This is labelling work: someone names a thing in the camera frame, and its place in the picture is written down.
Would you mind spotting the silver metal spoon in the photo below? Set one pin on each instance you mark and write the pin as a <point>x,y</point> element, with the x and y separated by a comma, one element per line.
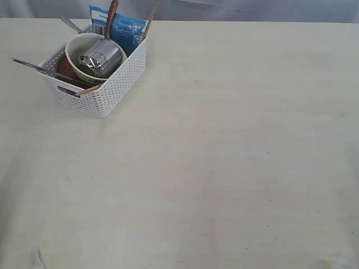
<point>69,23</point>

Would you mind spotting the brown plate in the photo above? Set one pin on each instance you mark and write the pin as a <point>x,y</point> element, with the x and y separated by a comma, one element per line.
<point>64,68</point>

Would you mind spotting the silver metal knife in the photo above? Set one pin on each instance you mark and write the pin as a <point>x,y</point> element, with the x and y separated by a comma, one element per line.
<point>56,74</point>

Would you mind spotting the blue snack packet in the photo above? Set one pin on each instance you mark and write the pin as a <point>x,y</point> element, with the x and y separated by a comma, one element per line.
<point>125,31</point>

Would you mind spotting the wooden chopstick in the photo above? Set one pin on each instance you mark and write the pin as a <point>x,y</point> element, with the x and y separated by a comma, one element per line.
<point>88,90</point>
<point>150,19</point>

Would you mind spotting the white perforated plastic basket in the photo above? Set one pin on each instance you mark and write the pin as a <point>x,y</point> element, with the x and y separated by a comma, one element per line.
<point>102,100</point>

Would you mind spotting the red-brown wooden spoon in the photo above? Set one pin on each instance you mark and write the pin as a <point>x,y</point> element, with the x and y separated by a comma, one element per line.
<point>110,18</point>

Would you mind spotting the cream ceramic bowl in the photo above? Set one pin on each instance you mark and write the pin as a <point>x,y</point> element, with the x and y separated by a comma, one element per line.
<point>74,60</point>

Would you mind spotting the shiny steel cup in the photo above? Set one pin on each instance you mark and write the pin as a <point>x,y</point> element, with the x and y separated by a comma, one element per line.
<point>101,60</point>

